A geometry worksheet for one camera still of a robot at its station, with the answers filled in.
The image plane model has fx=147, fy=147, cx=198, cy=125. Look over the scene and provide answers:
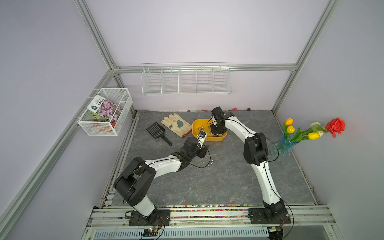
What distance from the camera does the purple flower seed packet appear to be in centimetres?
73

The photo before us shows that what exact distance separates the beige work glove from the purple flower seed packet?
0.41 meters

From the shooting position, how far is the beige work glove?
3.61ft
